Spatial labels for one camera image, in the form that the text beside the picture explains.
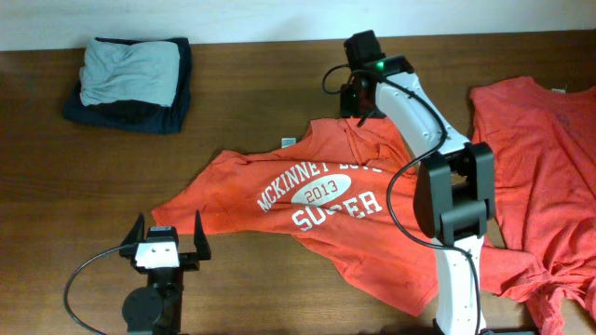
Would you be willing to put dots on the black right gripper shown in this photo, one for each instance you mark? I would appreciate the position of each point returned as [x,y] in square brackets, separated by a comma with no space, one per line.
[346,106]

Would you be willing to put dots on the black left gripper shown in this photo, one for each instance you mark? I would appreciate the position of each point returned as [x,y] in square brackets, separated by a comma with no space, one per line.
[190,261]

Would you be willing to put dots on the orange McKinney soccer t-shirt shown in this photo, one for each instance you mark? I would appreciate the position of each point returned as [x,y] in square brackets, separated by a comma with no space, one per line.
[337,192]

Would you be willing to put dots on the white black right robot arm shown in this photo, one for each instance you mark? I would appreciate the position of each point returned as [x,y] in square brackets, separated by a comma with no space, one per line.
[454,193]

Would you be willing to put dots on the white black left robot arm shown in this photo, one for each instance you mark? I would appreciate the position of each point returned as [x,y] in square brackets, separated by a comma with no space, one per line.
[156,308]

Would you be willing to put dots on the dark navy folded garment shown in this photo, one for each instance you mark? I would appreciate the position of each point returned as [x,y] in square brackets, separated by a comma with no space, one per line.
[134,115]

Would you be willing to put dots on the light grey folded garment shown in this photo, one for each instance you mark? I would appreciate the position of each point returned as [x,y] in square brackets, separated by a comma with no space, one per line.
[146,72]

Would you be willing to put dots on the plain orange t-shirt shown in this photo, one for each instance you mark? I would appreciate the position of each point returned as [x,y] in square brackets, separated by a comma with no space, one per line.
[544,151]

